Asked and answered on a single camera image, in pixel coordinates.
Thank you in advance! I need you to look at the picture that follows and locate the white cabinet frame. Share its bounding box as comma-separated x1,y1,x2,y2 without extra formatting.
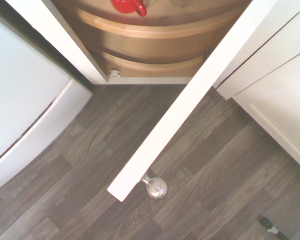
4,0,300,101

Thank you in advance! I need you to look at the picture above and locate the black and white tool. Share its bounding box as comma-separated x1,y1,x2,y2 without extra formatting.
258,216,290,240

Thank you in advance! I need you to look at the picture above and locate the white panelled cabinet door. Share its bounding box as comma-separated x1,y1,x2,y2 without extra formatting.
233,46,300,176

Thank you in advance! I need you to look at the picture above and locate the red ceramic mug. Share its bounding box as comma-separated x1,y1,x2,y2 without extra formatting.
109,0,148,18

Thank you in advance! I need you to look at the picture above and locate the wooden lazy susan shelf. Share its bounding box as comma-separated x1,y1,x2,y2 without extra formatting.
51,0,253,64
88,46,211,79

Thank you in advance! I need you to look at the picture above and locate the silver round door knob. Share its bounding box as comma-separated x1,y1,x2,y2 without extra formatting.
140,169,169,200

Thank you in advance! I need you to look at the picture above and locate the white dishwasher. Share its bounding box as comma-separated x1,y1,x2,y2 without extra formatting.
0,8,93,196

